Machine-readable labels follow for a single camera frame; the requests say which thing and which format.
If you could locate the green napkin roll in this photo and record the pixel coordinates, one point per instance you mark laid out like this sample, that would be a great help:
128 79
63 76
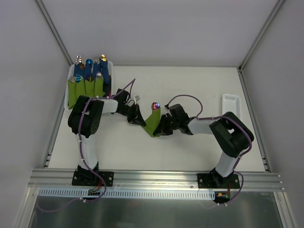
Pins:
71 92
99 83
80 86
90 88

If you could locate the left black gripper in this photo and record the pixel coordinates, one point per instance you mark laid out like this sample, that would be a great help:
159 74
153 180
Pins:
133 114

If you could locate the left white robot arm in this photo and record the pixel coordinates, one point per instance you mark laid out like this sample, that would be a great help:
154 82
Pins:
84 122

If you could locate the green paper napkin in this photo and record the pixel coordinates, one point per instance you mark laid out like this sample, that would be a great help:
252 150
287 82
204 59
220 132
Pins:
152 122

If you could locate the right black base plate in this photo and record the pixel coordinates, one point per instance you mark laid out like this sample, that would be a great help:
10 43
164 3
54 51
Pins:
216 181

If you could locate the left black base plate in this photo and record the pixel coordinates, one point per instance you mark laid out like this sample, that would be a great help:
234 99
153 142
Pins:
93 181

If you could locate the iridescent fork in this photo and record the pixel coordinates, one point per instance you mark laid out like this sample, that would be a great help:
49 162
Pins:
158 105

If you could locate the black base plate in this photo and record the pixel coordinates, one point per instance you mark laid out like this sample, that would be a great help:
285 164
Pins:
216 181
93 181

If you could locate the blue napkin roll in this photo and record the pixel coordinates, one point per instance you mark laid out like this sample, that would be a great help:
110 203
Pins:
79 67
104 69
96 69
88 69

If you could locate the aluminium mounting rail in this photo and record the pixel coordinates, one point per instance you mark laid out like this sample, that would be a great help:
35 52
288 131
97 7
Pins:
157 180

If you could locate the white basket of rolls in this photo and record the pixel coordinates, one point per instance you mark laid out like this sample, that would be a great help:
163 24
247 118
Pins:
71 72

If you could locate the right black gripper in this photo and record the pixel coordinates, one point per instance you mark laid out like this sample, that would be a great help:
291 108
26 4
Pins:
166 124

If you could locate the white slotted cable duct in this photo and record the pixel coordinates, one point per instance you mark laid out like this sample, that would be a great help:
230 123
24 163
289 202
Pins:
129 194

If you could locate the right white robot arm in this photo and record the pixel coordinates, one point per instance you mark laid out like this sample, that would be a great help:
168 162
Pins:
233 137

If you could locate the white utensil tray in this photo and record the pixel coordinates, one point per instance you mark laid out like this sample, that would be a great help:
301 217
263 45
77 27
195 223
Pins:
231 103

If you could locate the iridescent spoon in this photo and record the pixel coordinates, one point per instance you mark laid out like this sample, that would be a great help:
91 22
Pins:
154 107

